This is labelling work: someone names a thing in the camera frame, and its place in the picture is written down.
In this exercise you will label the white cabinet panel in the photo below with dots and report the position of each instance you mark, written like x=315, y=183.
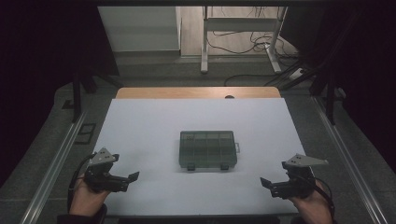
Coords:
x=140, y=28

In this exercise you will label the transparent grey compartment box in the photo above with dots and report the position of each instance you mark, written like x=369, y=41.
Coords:
x=207, y=149

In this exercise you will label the white power strip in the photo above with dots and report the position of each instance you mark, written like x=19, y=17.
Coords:
x=296, y=73

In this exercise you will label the metal floor rail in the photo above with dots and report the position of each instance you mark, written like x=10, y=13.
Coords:
x=348, y=161
x=53, y=168

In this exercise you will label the white metal desk frame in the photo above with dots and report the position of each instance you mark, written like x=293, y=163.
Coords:
x=239, y=24

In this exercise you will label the black floor frame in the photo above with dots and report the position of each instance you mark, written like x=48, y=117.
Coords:
x=85, y=133

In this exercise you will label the person's right hand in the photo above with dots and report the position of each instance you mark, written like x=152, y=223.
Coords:
x=314, y=208

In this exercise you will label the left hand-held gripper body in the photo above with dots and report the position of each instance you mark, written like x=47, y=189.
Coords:
x=99, y=179

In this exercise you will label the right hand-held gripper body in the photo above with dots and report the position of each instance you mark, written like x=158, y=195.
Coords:
x=300, y=183

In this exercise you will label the black stand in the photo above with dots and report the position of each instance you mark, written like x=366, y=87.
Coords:
x=330, y=102
x=77, y=99

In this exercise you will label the white paper mat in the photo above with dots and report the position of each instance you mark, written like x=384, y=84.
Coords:
x=149, y=124

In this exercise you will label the person's left hand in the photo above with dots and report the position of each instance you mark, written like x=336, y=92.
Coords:
x=85, y=202

